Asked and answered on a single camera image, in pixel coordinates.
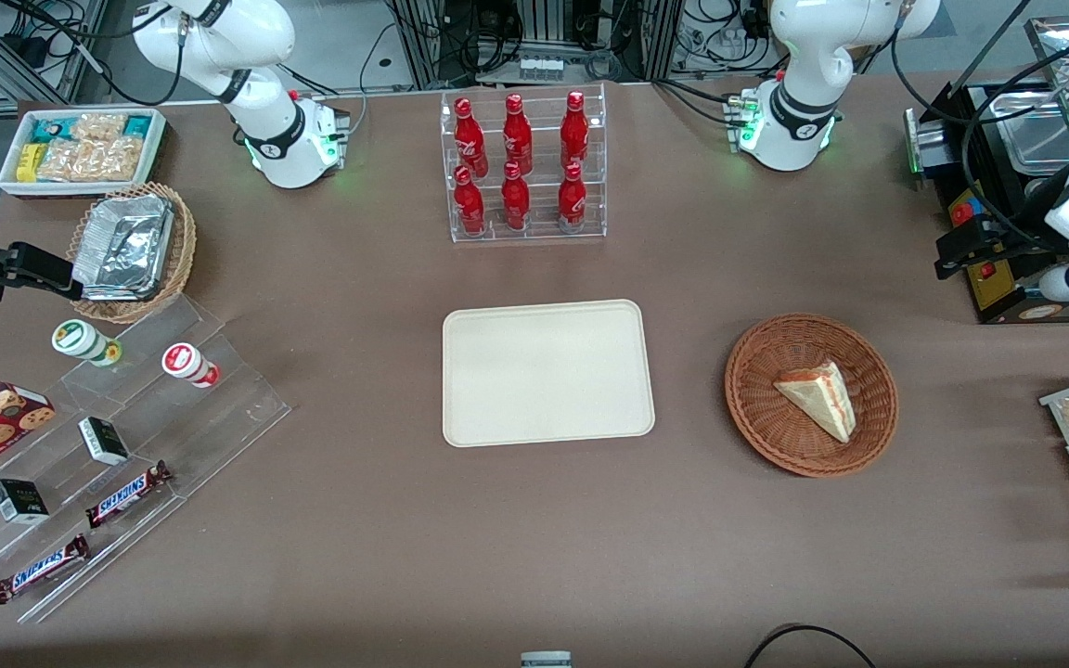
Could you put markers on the triangular sandwich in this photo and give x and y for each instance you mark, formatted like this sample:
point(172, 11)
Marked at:
point(817, 397)

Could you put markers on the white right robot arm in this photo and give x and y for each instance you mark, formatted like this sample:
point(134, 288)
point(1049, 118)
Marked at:
point(289, 139)

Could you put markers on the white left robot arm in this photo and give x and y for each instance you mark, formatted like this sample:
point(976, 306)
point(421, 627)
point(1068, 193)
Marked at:
point(799, 111)

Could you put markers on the aluminium foil tray stack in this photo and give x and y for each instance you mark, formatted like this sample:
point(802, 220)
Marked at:
point(122, 246)

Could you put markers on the light wicker basket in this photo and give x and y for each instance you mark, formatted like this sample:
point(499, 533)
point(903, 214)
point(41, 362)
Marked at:
point(184, 246)

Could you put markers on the brown wicker basket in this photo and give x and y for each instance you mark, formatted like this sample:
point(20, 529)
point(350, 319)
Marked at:
point(766, 417)

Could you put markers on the cream plastic tray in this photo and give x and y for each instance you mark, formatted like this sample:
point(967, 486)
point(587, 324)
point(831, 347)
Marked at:
point(548, 371)

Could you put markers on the black food warmer machine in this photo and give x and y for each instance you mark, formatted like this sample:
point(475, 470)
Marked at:
point(998, 288)

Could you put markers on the steel pan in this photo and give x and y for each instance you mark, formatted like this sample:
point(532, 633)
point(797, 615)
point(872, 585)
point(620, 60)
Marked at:
point(1036, 134)

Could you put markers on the green lid cup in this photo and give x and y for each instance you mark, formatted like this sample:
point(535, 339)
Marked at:
point(78, 340)

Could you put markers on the yellow snack packet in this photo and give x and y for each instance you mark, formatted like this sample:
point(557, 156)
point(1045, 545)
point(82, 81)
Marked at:
point(27, 162)

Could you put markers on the small dark green box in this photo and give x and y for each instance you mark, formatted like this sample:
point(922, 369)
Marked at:
point(19, 501)
point(104, 441)

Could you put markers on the teal snack packet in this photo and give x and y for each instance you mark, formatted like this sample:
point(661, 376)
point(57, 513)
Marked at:
point(50, 130)
point(138, 125)

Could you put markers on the clear cracker bag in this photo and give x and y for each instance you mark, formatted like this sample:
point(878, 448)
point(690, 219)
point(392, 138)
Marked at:
point(98, 127)
point(94, 160)

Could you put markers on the red lid cup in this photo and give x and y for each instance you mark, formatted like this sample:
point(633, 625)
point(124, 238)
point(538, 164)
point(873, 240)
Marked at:
point(184, 362)

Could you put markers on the Snickers chocolate bar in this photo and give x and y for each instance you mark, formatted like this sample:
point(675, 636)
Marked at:
point(126, 494)
point(41, 569)

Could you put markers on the white rectangular snack bin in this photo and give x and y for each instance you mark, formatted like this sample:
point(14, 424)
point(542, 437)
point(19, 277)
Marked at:
point(159, 148)

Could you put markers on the clear acrylic stepped display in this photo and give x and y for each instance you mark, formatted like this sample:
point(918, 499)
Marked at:
point(219, 408)

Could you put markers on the red cola bottle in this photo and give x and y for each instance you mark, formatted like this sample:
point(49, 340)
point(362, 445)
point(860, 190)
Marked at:
point(515, 199)
point(469, 204)
point(470, 139)
point(517, 134)
point(574, 130)
point(572, 199)

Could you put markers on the clear acrylic bottle rack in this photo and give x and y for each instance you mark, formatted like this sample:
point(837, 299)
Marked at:
point(539, 227)

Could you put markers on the white power strip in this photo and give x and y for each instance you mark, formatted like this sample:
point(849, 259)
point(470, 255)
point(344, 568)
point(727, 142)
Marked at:
point(541, 68)

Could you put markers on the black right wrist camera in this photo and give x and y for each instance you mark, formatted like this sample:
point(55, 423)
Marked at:
point(29, 264)

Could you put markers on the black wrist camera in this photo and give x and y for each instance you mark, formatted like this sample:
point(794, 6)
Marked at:
point(29, 264)
point(966, 250)

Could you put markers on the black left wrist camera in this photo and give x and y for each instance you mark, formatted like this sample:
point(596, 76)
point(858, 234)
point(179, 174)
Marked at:
point(966, 250)

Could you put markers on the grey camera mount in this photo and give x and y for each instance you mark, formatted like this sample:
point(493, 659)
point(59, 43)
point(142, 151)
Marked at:
point(546, 660)

